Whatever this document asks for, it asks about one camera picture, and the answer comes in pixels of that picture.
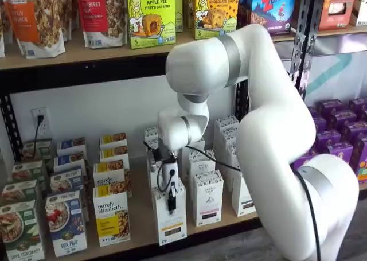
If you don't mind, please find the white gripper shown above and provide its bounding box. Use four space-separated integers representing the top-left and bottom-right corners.
158 148 185 216

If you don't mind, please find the white box pink strip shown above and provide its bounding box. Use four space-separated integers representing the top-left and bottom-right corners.
188 150 217 187
193 170 224 228

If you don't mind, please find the wooden shelf board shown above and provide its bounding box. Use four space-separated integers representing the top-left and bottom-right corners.
42 140 262 259
271 24 367 44
0 25 296 71

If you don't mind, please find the white yellow purely elizabeth box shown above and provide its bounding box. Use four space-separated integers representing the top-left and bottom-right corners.
93 185 131 248
93 160 130 192
99 132 128 149
99 146 131 170

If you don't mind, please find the white box black strip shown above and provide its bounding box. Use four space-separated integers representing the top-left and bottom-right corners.
231 172 257 217
213 127 239 158
222 143 242 192
214 116 240 133

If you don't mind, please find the purple Annie's box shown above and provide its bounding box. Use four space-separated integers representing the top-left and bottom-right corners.
348 97 367 113
329 108 360 130
292 154 316 172
326 142 354 165
315 128 342 150
315 99 346 116
308 106 328 133
349 134 367 174
342 120 367 143

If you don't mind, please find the green apple cinnamon oatmeal box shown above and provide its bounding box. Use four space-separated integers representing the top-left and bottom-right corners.
22 139 54 165
11 160 48 187
0 200 46 261
1 180 40 208

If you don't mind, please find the green Bobo's apple pie box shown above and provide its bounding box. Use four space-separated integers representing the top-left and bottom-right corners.
127 0 177 50
174 0 185 34

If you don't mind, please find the yellow Bobo's peanut butter box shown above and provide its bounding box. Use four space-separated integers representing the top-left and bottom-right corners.
194 0 240 41

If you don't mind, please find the blue Zbar snack box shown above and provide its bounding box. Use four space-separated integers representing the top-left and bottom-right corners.
237 0 298 34

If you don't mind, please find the white snack box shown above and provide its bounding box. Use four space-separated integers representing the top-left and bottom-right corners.
351 0 367 27

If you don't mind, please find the red purely elizabeth granola bag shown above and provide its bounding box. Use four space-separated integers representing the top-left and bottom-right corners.
75 0 128 50

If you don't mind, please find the orange purely elizabeth granola bag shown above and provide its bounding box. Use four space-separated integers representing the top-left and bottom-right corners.
57 0 79 42
2 0 67 59

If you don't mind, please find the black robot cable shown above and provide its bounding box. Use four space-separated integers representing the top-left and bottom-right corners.
142 140 322 261

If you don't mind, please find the white wall outlet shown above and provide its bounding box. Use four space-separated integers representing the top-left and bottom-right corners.
30 107 48 137

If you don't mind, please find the black metal shelf frame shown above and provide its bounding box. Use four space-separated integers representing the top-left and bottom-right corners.
295 0 367 193
0 0 319 261

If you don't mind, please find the black plug with cord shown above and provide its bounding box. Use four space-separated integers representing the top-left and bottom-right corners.
33 114 45 153

